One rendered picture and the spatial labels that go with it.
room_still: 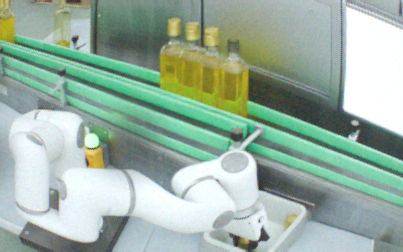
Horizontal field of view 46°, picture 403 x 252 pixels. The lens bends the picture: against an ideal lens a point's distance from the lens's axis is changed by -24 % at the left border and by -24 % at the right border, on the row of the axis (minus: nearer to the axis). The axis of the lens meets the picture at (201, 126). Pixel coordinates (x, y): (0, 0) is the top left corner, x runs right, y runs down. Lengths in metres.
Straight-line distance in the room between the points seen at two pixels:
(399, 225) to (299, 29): 0.62
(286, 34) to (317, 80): 0.14
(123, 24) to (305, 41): 0.67
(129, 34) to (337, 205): 0.90
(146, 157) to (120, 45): 0.50
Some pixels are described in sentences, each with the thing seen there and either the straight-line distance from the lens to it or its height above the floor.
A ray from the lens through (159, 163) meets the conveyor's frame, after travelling 1.52.
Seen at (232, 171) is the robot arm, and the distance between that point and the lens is 1.10.
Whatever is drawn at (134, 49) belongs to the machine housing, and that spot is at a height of 0.94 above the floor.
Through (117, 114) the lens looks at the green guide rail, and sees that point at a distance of 1.58.
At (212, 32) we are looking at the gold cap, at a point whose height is 1.16.
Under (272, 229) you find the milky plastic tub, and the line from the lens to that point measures 1.42.
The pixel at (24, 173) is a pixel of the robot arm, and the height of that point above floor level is 1.16.
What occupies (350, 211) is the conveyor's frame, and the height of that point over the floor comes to 0.82.
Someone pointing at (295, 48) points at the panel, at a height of 1.12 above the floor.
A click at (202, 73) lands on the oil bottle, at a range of 1.48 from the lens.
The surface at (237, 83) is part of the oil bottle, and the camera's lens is 1.45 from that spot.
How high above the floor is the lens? 1.72
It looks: 32 degrees down
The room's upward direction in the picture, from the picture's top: straight up
